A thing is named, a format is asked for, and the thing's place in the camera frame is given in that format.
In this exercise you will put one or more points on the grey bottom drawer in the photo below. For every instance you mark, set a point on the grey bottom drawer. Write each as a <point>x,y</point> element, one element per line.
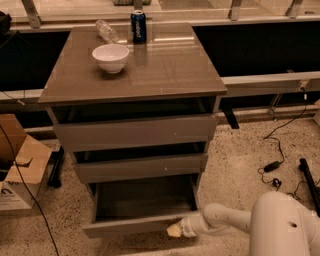
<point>141,205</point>

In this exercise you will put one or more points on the clear plastic bottle on cabinet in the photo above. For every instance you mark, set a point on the clear plastic bottle on cabinet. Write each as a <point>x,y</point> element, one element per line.
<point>106,32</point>

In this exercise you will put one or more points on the grey middle drawer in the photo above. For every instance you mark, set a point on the grey middle drawer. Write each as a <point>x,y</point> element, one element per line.
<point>141,168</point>

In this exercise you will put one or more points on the metal window rail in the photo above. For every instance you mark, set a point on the metal window rail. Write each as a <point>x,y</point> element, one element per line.
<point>133,85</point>

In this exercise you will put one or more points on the grey top drawer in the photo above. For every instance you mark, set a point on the grey top drawer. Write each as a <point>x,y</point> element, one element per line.
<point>108,135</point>

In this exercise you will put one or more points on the white ceramic bowl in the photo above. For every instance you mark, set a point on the white ceramic bowl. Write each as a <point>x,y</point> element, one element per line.
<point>111,58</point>

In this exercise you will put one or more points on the black stand leg left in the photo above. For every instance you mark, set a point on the black stand leg left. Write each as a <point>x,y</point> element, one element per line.
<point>55,163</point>

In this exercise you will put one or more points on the blue pepsi can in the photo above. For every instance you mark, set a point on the blue pepsi can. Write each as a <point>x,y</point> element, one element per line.
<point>138,26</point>

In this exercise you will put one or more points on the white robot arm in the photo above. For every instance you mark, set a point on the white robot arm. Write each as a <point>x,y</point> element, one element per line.
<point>277,225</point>

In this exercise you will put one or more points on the grey drawer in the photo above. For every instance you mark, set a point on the grey drawer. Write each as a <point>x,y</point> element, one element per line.
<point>141,168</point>
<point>108,135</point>
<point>141,205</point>

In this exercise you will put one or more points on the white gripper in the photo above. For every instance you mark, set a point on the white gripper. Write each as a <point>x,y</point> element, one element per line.
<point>189,227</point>

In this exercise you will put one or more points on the grey drawer cabinet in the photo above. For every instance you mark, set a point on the grey drawer cabinet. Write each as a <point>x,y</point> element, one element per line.
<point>170,47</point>

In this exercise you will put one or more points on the cardboard box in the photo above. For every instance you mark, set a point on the cardboard box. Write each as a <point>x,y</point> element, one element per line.
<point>23,161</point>

